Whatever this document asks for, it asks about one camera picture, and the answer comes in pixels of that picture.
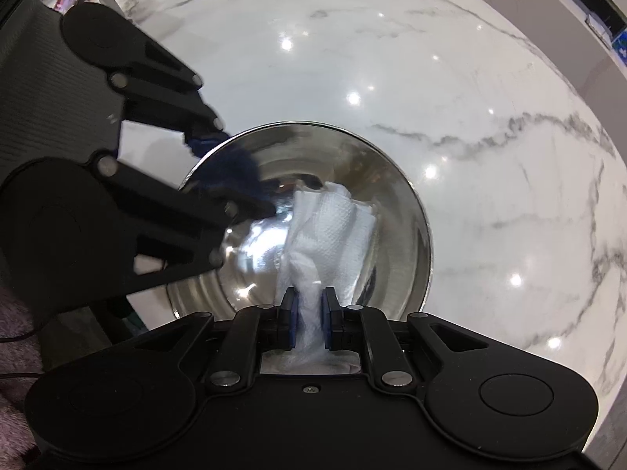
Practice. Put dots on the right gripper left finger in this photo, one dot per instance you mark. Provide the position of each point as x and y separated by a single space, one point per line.
253 332

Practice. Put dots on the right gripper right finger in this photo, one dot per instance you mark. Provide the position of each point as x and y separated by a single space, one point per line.
367 332

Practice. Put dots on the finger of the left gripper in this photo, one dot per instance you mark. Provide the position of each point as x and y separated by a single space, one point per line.
76 233
156 87

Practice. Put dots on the white paper towel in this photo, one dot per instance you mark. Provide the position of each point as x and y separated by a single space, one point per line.
329 238

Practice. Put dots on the blue steel bowl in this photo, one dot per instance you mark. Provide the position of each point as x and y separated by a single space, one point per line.
290 155

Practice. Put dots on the lotus pond painting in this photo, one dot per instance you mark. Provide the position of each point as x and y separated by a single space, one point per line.
619 45

